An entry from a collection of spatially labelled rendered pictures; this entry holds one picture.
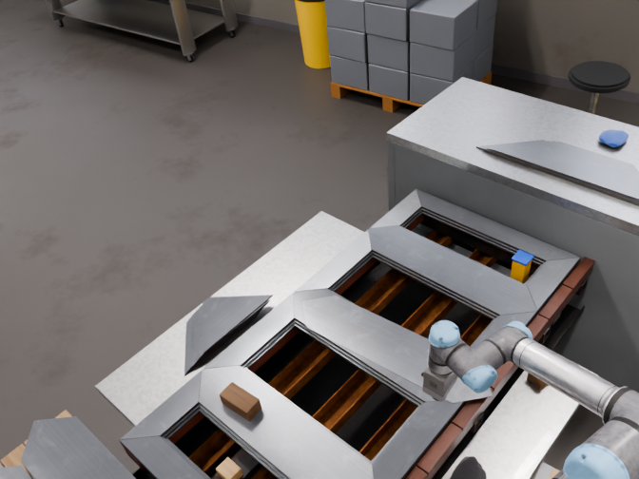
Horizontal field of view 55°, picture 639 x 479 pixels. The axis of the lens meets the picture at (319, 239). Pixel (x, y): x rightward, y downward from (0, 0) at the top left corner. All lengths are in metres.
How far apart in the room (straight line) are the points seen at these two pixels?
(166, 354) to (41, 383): 1.29
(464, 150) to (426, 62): 2.08
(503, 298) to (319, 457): 0.87
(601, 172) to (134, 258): 2.69
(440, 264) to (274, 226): 1.76
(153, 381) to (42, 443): 0.40
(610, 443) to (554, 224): 1.27
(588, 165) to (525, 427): 1.01
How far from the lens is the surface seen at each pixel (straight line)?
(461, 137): 2.70
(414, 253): 2.42
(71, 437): 2.14
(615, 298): 2.60
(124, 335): 3.55
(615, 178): 2.52
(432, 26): 4.50
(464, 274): 2.35
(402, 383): 2.02
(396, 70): 4.79
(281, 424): 1.97
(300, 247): 2.62
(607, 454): 1.36
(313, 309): 2.24
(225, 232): 3.97
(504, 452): 2.11
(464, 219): 2.59
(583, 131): 2.80
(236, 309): 2.37
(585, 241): 2.48
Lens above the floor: 2.49
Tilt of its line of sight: 41 degrees down
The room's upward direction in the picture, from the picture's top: 7 degrees counter-clockwise
